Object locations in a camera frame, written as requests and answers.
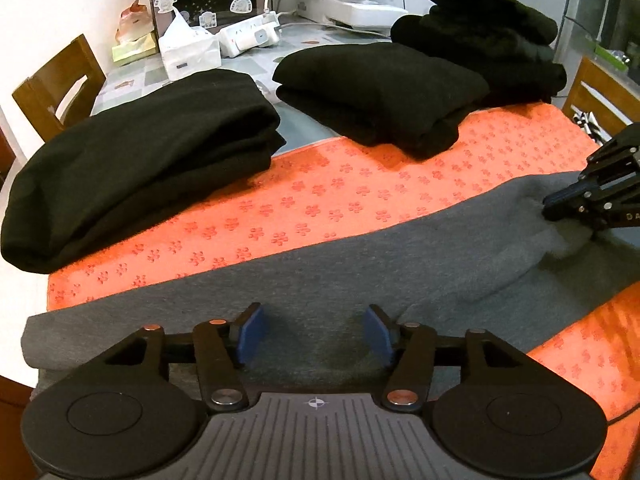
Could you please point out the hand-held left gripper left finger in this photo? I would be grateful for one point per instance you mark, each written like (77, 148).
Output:
(252, 332)

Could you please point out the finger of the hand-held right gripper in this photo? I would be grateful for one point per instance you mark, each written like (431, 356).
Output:
(615, 160)
(575, 210)

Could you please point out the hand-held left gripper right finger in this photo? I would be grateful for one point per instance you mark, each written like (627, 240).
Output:
(380, 332)

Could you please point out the grey pants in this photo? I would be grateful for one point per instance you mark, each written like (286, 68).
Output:
(375, 270)

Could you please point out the striped cloth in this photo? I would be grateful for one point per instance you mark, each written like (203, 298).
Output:
(585, 122)

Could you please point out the wooden chair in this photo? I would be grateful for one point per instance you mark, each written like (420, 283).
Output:
(35, 105)
(587, 80)

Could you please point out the orange flower-patterned mat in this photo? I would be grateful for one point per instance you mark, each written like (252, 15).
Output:
(350, 180)

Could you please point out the white tissue box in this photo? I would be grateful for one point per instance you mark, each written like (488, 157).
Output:
(190, 55)

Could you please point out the white appliance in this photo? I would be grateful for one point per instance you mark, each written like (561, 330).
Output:
(365, 12)

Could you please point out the white power strip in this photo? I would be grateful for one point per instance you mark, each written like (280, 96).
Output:
(237, 40)

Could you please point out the white charger plug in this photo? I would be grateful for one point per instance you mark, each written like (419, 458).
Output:
(265, 37)

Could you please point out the green tissue pack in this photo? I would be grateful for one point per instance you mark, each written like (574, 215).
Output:
(134, 50)

